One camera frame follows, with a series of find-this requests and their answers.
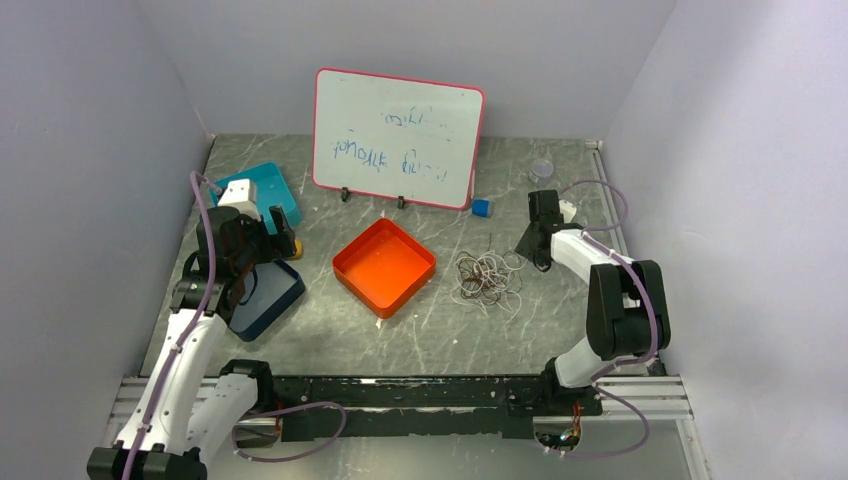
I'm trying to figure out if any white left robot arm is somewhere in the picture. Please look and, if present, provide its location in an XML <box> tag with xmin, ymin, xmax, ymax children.
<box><xmin>86</xmin><ymin>205</ymin><xmax>302</xmax><ymax>479</ymax></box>

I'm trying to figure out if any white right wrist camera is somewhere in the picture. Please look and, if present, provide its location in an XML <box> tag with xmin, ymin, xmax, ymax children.
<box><xmin>558</xmin><ymin>199</ymin><xmax>577</xmax><ymax>223</ymax></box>

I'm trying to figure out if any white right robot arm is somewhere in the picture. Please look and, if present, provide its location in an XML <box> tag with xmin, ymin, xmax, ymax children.
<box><xmin>516</xmin><ymin>190</ymin><xmax>671</xmax><ymax>414</ymax></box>

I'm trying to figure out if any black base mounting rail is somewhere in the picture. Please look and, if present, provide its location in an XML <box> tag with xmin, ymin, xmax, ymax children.
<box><xmin>239</xmin><ymin>373</ymin><xmax>603</xmax><ymax>442</ymax></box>

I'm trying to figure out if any teal plastic bin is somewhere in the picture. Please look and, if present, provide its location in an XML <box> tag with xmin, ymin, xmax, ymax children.
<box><xmin>215</xmin><ymin>162</ymin><xmax>302</xmax><ymax>234</ymax></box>

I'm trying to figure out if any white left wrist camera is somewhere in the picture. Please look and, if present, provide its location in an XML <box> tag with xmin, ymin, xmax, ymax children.
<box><xmin>217</xmin><ymin>179</ymin><xmax>261</xmax><ymax>221</ymax></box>

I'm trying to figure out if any blue cube block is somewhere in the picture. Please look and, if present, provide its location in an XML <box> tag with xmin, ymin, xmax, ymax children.
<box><xmin>471</xmin><ymin>198</ymin><xmax>493</xmax><ymax>218</ymax></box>

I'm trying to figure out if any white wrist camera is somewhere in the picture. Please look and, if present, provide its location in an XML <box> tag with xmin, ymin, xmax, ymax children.
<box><xmin>217</xmin><ymin>179</ymin><xmax>261</xmax><ymax>221</ymax></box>
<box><xmin>558</xmin><ymin>199</ymin><xmax>577</xmax><ymax>223</ymax></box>

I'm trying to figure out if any clear plastic cup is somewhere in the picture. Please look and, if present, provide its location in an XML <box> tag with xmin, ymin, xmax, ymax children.
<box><xmin>527</xmin><ymin>158</ymin><xmax>555</xmax><ymax>187</ymax></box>

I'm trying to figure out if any white thin cable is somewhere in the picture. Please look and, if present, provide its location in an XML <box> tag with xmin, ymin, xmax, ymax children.
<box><xmin>451</xmin><ymin>248</ymin><xmax>531</xmax><ymax>326</ymax></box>

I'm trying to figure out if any red framed whiteboard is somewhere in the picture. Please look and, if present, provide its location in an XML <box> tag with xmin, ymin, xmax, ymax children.
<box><xmin>312</xmin><ymin>68</ymin><xmax>486</xmax><ymax>210</ymax></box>

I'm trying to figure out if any navy blue tray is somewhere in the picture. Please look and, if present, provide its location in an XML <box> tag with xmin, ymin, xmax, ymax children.
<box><xmin>229</xmin><ymin>260</ymin><xmax>306</xmax><ymax>342</ymax></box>

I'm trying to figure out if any orange plastic bin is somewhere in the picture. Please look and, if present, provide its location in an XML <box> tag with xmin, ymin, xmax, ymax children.
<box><xmin>332</xmin><ymin>218</ymin><xmax>437</xmax><ymax>320</ymax></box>

